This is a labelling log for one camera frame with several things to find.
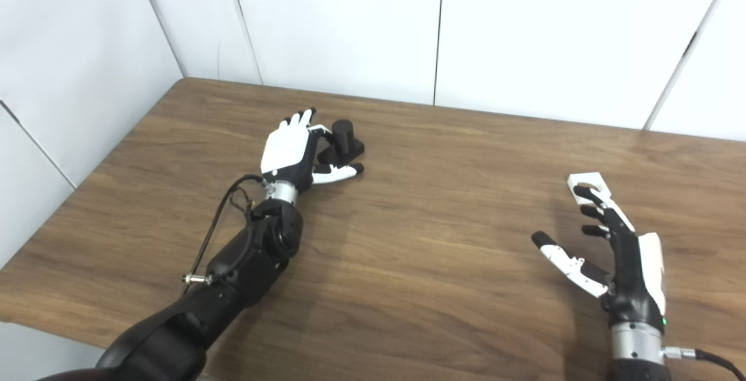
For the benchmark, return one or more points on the black peg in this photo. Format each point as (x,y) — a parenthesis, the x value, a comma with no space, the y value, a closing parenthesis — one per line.
(344,136)

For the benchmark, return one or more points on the white square piece with hole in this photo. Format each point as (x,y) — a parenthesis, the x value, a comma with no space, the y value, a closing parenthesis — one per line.
(583,180)

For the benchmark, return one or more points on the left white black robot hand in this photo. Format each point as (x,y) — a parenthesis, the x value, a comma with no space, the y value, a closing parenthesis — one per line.
(284,151)

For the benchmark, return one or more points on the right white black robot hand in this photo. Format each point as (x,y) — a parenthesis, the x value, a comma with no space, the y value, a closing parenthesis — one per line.
(632,288)

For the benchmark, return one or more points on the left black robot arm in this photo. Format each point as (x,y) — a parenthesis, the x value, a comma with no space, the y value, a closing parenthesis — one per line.
(233,276)

